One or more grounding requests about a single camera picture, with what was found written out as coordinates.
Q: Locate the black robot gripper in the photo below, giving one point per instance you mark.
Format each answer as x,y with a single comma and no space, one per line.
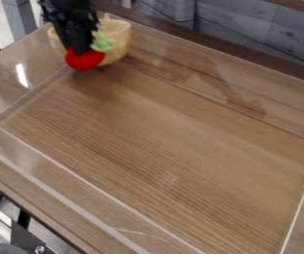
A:
75,21

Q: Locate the red felt fruit green stem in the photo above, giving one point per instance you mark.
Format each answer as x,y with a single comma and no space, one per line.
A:
93,55

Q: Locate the light wooden bowl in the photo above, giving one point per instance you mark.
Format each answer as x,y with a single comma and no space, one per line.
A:
116,30

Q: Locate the clear acrylic tray walls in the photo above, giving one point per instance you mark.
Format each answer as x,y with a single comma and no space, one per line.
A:
168,154

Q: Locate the black metal table leg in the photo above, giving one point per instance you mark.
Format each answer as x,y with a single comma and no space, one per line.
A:
24,219

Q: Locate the grey post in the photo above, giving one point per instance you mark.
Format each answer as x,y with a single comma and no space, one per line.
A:
20,17

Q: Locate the black bracket with bolt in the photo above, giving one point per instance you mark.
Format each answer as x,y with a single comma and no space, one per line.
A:
26,241

